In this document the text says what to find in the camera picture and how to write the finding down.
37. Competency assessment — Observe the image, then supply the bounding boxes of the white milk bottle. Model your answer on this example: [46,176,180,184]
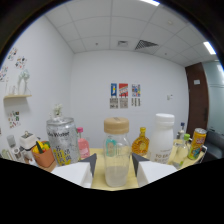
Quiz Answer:
[148,113,176,165]

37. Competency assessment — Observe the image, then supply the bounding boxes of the glass jar with wooden lid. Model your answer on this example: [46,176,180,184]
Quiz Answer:
[103,116,132,188]

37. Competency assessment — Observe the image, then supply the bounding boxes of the small pink bottle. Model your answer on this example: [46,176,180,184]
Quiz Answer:
[76,126,91,160]

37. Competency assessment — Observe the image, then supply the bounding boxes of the round amber liquor bottle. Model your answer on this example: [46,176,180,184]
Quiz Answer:
[131,126,150,158]

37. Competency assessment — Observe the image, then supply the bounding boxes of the silver black drink can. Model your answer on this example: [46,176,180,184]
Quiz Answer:
[45,117,81,167]

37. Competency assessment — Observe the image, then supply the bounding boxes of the small teal bottle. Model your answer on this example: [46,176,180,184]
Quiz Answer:
[105,138,118,158]

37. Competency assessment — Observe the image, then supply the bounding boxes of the clear bottle with blue cap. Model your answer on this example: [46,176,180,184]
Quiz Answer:
[176,122,186,141]

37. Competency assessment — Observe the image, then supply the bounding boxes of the white appliance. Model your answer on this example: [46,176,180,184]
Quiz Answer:
[19,131,37,151]

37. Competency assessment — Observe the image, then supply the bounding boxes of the black sofa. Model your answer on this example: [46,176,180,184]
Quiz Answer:
[204,129,224,159]

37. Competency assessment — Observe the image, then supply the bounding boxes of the brown door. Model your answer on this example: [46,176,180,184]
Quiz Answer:
[184,62,210,138]

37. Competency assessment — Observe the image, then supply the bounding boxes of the ceiling air vent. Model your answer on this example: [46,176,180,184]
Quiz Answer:
[134,39,159,51]

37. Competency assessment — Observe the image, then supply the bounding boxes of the ceiling light panel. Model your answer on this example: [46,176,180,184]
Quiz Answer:
[203,41,217,56]

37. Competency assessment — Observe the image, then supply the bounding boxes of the multicolour wall poster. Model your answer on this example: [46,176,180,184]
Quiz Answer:
[130,83,142,108]

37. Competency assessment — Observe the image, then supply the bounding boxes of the blue wall poster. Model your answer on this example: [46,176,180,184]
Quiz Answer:
[109,83,119,109]

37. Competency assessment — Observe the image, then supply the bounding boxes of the wooden wall shelf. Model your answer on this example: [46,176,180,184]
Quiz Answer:
[3,94,33,100]

